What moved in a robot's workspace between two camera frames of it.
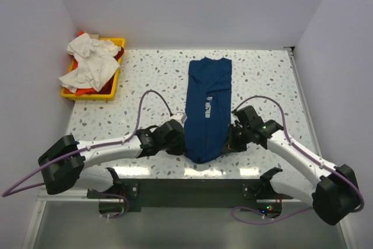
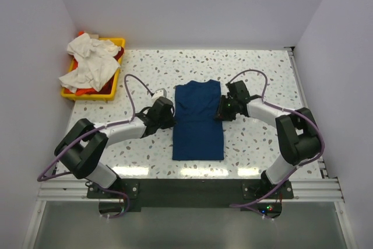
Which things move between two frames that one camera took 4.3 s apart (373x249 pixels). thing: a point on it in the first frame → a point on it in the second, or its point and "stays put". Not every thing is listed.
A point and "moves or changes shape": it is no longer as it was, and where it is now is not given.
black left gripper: (179, 146) → (168, 122)
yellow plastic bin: (100, 97) stays put
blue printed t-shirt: (208, 108) moves or changes shape
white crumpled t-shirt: (96, 62) stays put
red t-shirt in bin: (107, 88) stays put
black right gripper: (233, 140) → (222, 112)
